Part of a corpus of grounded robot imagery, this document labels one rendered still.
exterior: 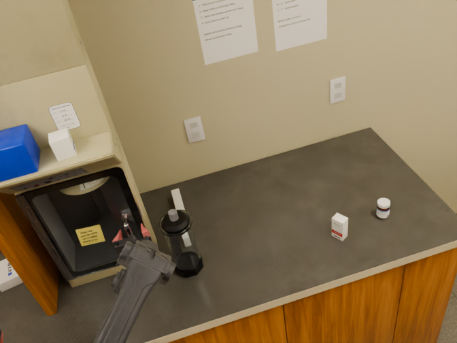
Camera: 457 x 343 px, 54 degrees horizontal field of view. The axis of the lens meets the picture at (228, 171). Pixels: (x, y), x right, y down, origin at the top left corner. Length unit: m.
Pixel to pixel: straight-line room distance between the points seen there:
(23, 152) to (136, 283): 0.52
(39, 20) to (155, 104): 0.71
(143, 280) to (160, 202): 1.07
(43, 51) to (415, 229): 1.28
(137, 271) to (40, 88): 0.60
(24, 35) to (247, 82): 0.90
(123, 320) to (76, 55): 0.67
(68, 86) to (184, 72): 0.60
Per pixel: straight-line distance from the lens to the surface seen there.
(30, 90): 1.23
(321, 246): 1.59
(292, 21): 1.76
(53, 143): 1.21
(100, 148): 1.22
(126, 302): 0.81
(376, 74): 2.04
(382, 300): 1.80
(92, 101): 1.24
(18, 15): 1.17
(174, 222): 1.41
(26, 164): 1.22
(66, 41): 1.18
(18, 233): 1.51
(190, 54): 1.68
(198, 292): 1.52
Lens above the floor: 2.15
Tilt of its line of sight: 39 degrees down
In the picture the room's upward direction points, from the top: 11 degrees counter-clockwise
